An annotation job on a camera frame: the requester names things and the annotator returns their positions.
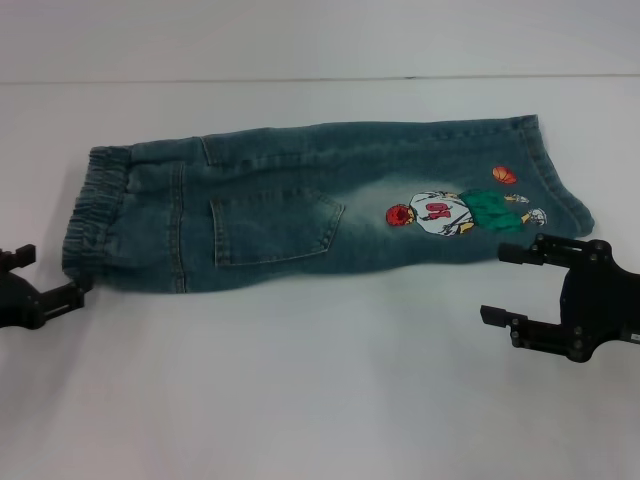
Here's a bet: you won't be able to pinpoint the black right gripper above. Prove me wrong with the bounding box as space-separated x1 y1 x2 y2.
478 231 640 362

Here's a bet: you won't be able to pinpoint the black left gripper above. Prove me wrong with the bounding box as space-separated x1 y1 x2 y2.
0 243 94 332

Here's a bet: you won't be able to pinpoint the blue denim shorts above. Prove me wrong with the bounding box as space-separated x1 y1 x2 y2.
60 113 597 296

